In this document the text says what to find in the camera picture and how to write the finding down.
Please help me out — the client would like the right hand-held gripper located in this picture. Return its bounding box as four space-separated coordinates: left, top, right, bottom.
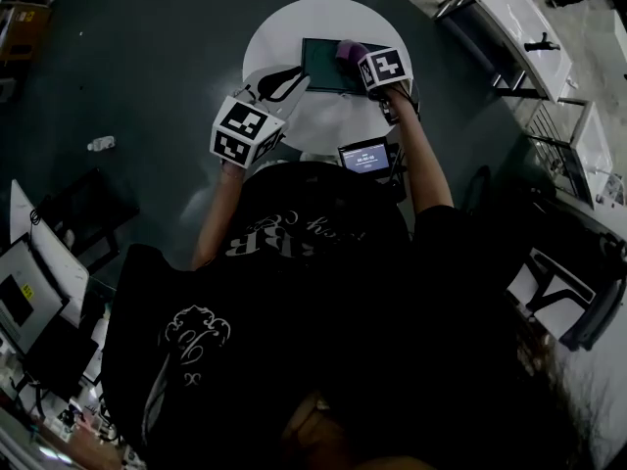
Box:
357 46 422 126

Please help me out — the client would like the black metal frame stand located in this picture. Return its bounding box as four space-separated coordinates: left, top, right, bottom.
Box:
35 165 142 274

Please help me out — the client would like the white sink unit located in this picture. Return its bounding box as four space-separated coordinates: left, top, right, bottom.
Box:
525 97 614 211

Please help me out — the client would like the cardboard box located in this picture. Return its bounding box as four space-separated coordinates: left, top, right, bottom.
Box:
0 1 53 69

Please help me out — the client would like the purple cloth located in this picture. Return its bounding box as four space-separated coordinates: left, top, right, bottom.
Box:
334 38 370 64

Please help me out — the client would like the person's right forearm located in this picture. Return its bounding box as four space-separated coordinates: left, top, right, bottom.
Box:
385 89 456 215

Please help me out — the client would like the black office chair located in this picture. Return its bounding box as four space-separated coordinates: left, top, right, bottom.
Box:
506 164 627 353

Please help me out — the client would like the person's black printed t-shirt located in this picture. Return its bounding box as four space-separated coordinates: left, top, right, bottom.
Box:
100 158 540 470

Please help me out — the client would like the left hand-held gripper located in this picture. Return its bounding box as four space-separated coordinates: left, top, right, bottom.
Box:
210 66 313 170

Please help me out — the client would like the dark green tray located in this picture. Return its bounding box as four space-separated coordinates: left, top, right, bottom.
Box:
299 36 394 98

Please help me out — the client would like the gray device with yellow sticker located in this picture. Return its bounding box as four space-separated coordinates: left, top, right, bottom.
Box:
0 235 71 357

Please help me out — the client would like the small display screen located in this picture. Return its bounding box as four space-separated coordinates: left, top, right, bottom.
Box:
337 135 394 176

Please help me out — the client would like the black faucet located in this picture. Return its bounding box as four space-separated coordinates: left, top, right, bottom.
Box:
523 31 561 54

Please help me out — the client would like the person's left forearm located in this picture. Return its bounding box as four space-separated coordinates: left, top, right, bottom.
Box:
189 158 247 272

